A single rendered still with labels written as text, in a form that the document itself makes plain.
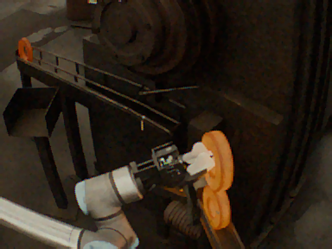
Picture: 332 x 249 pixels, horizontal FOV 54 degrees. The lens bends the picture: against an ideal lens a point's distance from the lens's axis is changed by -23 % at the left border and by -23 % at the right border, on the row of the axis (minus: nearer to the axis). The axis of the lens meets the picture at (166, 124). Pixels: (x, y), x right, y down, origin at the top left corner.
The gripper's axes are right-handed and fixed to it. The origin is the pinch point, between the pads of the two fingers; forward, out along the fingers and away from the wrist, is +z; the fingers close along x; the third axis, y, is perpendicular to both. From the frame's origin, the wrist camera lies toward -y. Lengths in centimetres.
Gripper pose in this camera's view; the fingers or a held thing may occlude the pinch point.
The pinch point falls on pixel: (217, 156)
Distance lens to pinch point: 100.3
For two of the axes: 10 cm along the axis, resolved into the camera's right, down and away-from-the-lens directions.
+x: -2.4, -6.2, 7.5
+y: -2.7, -7.0, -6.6
